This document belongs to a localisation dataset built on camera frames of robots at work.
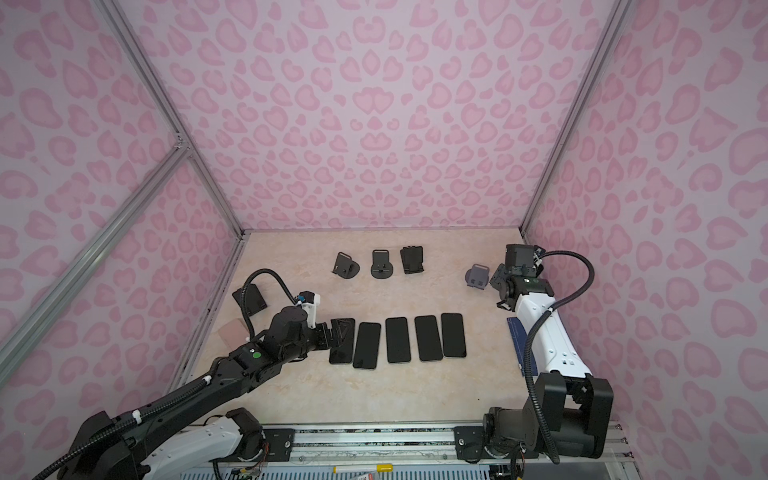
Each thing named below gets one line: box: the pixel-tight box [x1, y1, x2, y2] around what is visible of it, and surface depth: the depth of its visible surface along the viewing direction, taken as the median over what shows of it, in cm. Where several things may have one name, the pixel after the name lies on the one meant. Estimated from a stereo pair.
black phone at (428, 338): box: [414, 315, 443, 361], surface depth 93 cm
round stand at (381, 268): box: [370, 249, 394, 279], surface depth 106 cm
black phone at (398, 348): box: [385, 317, 411, 363], surface depth 92 cm
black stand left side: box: [232, 284, 268, 317], surface depth 97 cm
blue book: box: [506, 317, 538, 373], surface depth 92 cm
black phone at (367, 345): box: [352, 322, 381, 369], surface depth 93 cm
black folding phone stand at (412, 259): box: [400, 246, 424, 275], surface depth 108 cm
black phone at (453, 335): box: [441, 313, 467, 358], surface depth 95 cm
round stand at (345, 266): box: [331, 251, 360, 279], surface depth 106 cm
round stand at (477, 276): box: [464, 263, 490, 290], surface depth 104 cm
